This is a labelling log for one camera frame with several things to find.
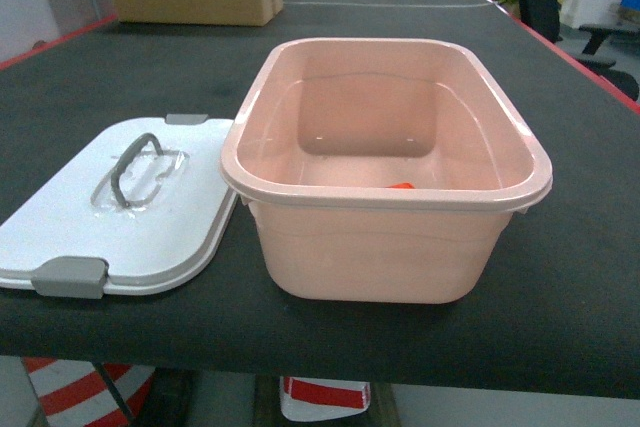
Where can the pink plastic storage box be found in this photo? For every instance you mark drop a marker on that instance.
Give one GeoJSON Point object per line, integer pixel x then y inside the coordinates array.
{"type": "Point", "coordinates": [329, 122]}

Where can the red white traffic cone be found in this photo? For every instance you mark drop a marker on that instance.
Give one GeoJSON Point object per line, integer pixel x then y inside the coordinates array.
{"type": "Point", "coordinates": [80, 393]}

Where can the white box lid grey handle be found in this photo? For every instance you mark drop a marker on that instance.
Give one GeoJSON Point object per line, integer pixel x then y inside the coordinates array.
{"type": "Point", "coordinates": [140, 210]}

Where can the black office chair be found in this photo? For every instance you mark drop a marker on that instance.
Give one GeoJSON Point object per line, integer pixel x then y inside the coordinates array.
{"type": "Point", "coordinates": [575, 7]}

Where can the orange cylindrical capacitor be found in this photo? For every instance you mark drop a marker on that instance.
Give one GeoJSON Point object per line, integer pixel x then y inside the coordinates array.
{"type": "Point", "coordinates": [401, 186]}

